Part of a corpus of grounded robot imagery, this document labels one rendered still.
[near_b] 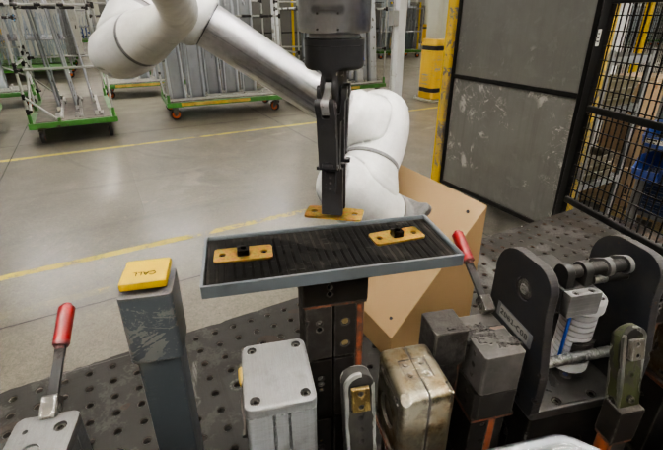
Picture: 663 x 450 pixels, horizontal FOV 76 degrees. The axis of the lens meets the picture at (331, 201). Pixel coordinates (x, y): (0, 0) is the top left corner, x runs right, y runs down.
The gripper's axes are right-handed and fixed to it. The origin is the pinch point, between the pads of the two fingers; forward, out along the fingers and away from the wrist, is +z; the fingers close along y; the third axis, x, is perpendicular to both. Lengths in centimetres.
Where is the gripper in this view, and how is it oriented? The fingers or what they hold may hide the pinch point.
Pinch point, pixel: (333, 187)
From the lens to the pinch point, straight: 60.3
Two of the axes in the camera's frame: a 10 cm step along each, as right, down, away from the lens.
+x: 9.8, 0.8, -1.8
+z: 0.0, 9.2, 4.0
